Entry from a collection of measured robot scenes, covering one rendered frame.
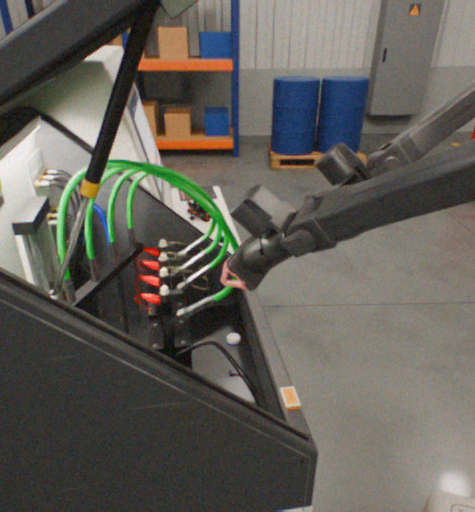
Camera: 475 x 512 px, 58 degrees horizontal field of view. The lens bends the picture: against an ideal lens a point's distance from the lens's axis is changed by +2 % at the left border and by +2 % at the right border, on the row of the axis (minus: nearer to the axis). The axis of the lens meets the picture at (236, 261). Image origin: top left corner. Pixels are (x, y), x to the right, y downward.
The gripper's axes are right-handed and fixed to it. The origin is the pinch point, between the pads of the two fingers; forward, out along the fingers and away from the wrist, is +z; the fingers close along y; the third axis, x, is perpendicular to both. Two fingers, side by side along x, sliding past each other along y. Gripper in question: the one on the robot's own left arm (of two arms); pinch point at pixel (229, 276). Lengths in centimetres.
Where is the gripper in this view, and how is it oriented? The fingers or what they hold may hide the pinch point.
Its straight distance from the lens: 81.9
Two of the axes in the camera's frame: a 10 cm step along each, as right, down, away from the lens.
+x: 6.9, 7.1, 1.4
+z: -5.4, 3.7, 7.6
